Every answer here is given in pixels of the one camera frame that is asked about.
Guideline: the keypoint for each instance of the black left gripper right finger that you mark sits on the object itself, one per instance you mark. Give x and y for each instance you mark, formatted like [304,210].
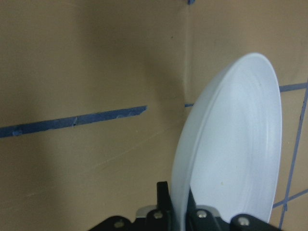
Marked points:
[191,214]

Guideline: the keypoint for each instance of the brown paper table cover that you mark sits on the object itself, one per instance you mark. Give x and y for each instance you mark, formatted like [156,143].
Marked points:
[96,93]

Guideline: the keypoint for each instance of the blue plate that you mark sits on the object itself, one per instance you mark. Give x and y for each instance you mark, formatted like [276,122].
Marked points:
[229,151]

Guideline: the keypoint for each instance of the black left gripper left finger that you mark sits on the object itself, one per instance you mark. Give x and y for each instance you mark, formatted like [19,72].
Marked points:
[164,213]

